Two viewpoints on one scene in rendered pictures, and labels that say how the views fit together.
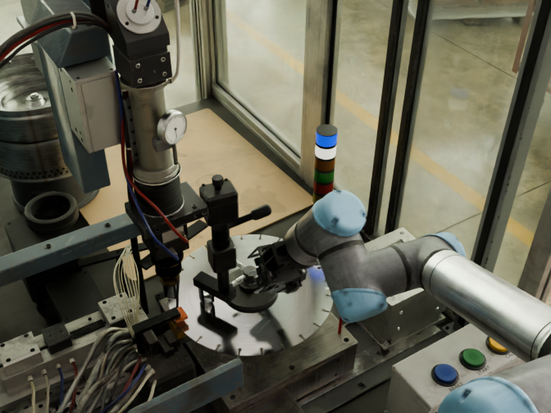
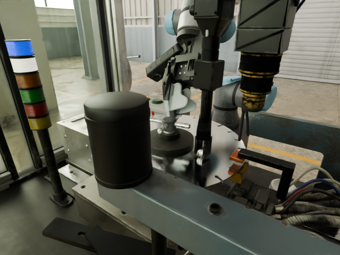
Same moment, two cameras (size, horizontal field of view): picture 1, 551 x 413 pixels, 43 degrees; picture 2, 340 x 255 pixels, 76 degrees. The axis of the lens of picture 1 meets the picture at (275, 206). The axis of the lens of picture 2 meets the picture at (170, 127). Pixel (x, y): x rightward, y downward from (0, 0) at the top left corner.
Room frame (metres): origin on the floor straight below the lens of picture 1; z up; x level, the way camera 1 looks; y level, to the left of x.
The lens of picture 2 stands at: (1.13, 0.44, 1.18)
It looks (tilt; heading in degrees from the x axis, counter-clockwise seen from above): 25 degrees down; 247
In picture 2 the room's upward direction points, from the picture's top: straight up
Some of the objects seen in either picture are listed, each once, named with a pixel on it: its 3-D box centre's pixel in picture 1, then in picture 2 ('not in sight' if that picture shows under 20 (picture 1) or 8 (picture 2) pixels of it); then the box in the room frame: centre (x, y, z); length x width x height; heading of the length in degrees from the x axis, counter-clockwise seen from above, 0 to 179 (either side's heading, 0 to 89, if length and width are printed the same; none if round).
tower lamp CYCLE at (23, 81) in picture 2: (325, 161); (28, 79); (1.22, -0.11, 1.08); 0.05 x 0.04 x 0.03; 32
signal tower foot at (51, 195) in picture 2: not in sight; (59, 195); (1.22, -0.11, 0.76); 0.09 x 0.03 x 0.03; 122
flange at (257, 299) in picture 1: (250, 284); (169, 136); (0.96, 0.05, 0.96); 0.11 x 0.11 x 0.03
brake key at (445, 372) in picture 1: (444, 375); not in sight; (0.80, -0.32, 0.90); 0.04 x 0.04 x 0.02
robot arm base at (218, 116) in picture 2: not in sight; (224, 113); (0.49, -0.37, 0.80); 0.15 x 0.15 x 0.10
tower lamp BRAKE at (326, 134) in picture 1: (326, 136); (19, 47); (1.22, -0.11, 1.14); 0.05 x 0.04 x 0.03; 32
